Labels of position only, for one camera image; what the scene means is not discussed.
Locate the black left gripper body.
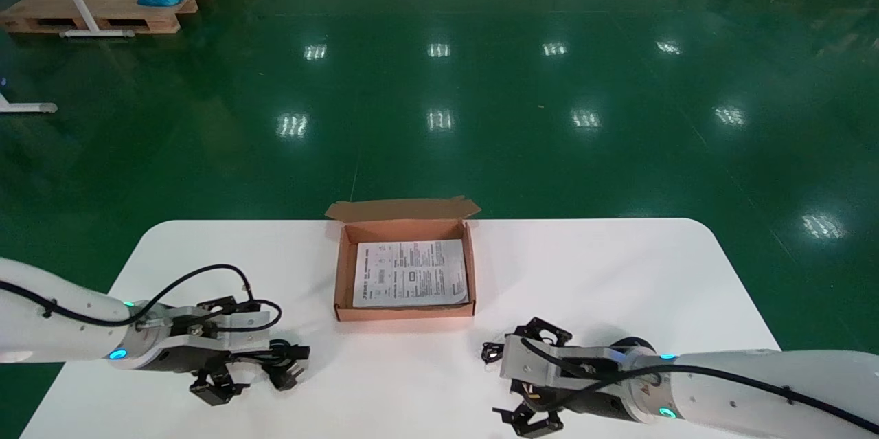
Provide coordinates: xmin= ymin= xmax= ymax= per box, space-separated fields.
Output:
xmin=159 ymin=348 xmax=240 ymax=376

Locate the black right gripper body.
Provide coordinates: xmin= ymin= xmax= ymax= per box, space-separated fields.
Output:
xmin=529 ymin=383 xmax=637 ymax=424

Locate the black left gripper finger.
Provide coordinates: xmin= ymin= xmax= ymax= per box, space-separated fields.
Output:
xmin=196 ymin=295 xmax=262 ymax=316
xmin=190 ymin=354 xmax=250 ymax=407

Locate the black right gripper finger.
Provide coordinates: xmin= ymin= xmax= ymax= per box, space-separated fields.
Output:
xmin=492 ymin=398 xmax=565 ymax=439
xmin=505 ymin=317 xmax=573 ymax=348

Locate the black wired computer mouse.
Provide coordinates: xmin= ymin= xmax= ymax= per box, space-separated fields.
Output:
xmin=481 ymin=336 xmax=654 ymax=366

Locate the black power cable with plug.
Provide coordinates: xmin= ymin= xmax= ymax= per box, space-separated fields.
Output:
xmin=225 ymin=339 xmax=312 ymax=392

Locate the brown cardboard storage box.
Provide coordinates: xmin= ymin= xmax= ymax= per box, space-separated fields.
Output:
xmin=325 ymin=196 xmax=482 ymax=323

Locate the printed white instruction sheet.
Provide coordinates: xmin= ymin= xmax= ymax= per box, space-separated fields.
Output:
xmin=352 ymin=239 xmax=470 ymax=309

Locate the white floor foot bar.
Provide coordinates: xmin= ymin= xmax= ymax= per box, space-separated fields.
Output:
xmin=0 ymin=91 xmax=60 ymax=115

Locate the large wooden pallet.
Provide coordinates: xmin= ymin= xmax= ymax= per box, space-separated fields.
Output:
xmin=0 ymin=0 xmax=214 ymax=35

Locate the gray left wrist camera mount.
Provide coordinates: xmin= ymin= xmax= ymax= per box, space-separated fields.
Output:
xmin=165 ymin=310 xmax=273 ymax=355

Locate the gray wrist camera mount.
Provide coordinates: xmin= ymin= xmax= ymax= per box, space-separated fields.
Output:
xmin=165 ymin=310 xmax=273 ymax=355
xmin=499 ymin=339 xmax=630 ymax=393

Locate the gray right wrist camera mount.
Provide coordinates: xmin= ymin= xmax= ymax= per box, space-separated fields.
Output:
xmin=499 ymin=339 xmax=630 ymax=393

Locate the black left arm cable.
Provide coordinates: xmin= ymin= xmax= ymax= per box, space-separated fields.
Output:
xmin=0 ymin=264 xmax=284 ymax=333

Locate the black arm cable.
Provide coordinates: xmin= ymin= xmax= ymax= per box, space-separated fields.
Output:
xmin=518 ymin=337 xmax=879 ymax=434
xmin=0 ymin=264 xmax=284 ymax=333

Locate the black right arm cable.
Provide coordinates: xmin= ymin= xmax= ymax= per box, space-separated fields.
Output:
xmin=518 ymin=337 xmax=879 ymax=434

